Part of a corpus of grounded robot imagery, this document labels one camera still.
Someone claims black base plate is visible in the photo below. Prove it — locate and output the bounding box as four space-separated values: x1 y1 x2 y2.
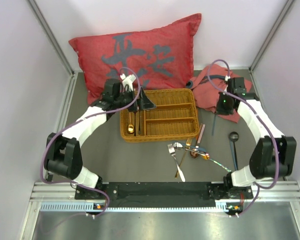
74 181 253 203

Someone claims pink handled spoon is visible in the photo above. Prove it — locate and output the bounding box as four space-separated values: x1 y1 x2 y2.
195 123 206 148

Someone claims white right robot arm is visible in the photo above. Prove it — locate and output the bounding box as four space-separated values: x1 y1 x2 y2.
216 76 297 198

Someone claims pink crumpled cloth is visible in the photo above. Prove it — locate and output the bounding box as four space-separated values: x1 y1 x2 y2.
186 64 240 114

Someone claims purple cable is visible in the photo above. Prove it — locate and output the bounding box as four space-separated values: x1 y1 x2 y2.
206 59 281 218
39 67 141 186

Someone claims aluminium front rail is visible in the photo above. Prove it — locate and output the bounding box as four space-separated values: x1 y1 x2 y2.
30 181 300 213

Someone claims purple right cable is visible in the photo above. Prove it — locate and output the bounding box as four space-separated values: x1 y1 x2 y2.
206 59 281 218

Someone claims gold fork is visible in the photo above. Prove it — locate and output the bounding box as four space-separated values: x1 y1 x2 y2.
173 138 192 178

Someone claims copper spoon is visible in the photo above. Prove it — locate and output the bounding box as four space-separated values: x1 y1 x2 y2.
189 149 200 159

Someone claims silver fork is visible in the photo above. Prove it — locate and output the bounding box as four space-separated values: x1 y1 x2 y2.
167 144 186 182

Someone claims black round spoon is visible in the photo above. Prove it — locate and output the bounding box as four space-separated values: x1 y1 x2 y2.
228 131 239 171

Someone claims black oval spoon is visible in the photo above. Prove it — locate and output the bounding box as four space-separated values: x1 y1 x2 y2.
137 110 141 136

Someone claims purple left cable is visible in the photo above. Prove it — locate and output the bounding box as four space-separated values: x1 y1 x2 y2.
39 67 141 186

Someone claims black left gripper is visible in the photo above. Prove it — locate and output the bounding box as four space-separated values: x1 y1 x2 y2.
114 86 156 112

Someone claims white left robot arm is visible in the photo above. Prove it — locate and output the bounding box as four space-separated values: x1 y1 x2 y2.
43 73 156 199

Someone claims blue chopstick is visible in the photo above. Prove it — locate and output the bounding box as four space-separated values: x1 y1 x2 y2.
211 114 217 136

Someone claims red cushion with characters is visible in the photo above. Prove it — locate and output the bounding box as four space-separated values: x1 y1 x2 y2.
69 13 202 104

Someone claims wicker cutlery tray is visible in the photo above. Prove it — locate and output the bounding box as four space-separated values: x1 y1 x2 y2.
120 88 200 143

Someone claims gold spoon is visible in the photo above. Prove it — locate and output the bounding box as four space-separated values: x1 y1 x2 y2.
127 112 136 136

